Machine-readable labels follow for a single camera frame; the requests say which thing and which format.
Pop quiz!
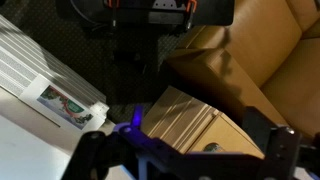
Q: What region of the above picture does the light wooden nightstand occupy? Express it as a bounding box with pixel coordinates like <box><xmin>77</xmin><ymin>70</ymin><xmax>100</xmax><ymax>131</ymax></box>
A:
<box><xmin>139</xmin><ymin>85</ymin><xmax>266</xmax><ymax>160</ymax></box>

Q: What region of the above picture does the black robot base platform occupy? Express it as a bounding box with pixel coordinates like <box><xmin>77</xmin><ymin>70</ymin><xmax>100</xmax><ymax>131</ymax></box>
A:
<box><xmin>54</xmin><ymin>0</ymin><xmax>236</xmax><ymax>28</ymax></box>

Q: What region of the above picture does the orange black bar clamp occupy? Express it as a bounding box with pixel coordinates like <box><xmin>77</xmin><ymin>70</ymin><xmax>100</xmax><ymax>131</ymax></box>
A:
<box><xmin>105</xmin><ymin>0</ymin><xmax>122</xmax><ymax>30</ymax></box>
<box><xmin>183</xmin><ymin>0</ymin><xmax>198</xmax><ymax>32</ymax></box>

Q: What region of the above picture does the brown leather sofa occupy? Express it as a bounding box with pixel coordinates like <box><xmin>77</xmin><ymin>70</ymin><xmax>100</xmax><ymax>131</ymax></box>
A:
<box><xmin>162</xmin><ymin>0</ymin><xmax>320</xmax><ymax>138</ymax></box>

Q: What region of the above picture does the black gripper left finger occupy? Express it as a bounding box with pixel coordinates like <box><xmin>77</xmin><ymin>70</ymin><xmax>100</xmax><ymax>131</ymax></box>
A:
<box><xmin>61</xmin><ymin>130</ymin><xmax>118</xmax><ymax>180</ymax></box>

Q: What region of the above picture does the colourful sticker on heater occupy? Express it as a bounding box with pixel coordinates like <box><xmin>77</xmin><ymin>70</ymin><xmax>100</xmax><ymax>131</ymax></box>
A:
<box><xmin>36</xmin><ymin>84</ymin><xmax>95</xmax><ymax>131</ymax></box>

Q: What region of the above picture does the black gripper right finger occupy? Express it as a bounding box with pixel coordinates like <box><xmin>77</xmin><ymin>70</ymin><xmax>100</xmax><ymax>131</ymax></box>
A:
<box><xmin>242</xmin><ymin>106</ymin><xmax>303</xmax><ymax>180</ymax></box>

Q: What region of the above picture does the white wall heater unit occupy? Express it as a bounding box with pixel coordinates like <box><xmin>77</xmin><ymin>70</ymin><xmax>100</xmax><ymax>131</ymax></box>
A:
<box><xmin>0</xmin><ymin>14</ymin><xmax>111</xmax><ymax>133</ymax></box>

